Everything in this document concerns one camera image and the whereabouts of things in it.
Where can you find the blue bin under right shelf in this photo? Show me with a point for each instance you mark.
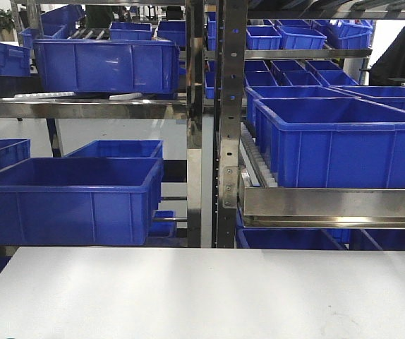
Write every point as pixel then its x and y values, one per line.
pixel 289 239

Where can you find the blue bin behind right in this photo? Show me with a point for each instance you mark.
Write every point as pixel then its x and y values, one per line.
pixel 260 92

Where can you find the blue bin behind lower left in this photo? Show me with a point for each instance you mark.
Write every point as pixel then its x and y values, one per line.
pixel 120 148

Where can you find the large blue bin right shelf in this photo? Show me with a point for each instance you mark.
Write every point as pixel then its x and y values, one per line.
pixel 340 142

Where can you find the small blue bin upper middle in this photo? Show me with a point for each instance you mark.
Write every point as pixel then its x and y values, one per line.
pixel 262 37

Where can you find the small blue bin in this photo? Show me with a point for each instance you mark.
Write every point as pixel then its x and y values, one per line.
pixel 301 38
pixel 262 37

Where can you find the small blue bin upper right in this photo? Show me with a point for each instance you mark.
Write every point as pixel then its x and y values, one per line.
pixel 301 38

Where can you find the large blue bin upper left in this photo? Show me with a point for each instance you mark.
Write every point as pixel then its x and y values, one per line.
pixel 108 66

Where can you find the large blue bin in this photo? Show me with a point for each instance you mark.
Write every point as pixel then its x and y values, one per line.
pixel 79 200
pixel 108 66

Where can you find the large blue bin lower left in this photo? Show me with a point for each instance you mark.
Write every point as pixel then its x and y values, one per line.
pixel 79 200

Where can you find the blue bin far left lower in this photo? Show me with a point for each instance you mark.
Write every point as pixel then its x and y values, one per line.
pixel 5 152

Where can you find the blue bin far right shelf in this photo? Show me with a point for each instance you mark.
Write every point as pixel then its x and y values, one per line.
pixel 393 96

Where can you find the blue bin far left upper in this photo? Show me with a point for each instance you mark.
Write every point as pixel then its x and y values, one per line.
pixel 14 60

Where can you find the potted green plant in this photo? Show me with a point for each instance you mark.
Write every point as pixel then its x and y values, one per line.
pixel 7 25

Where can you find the steel shelf rack frame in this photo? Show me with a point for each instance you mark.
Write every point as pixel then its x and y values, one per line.
pixel 281 206

